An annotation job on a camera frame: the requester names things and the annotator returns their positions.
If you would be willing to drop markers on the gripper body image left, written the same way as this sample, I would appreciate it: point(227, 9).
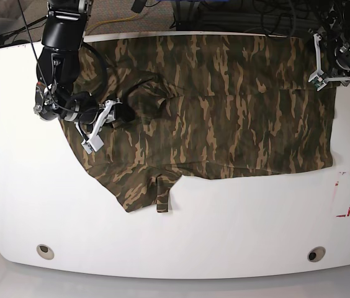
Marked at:
point(82, 108)

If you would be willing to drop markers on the camouflage T-shirt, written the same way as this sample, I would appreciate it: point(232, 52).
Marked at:
point(211, 106)

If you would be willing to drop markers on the black tripod on floor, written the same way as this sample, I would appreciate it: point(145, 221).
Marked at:
point(9, 38)

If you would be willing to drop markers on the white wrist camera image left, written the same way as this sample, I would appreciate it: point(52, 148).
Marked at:
point(92, 142)

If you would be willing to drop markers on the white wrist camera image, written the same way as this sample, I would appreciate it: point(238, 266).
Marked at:
point(319, 78)
point(92, 142)

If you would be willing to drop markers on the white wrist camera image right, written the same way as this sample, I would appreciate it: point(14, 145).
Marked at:
point(319, 78)

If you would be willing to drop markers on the left table cable grommet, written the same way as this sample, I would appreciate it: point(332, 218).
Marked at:
point(45, 252)

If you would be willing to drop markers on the table cable grommet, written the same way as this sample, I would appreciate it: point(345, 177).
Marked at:
point(45, 252)
point(316, 254)

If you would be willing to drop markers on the right table cable grommet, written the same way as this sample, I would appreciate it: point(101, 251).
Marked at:
point(316, 254)

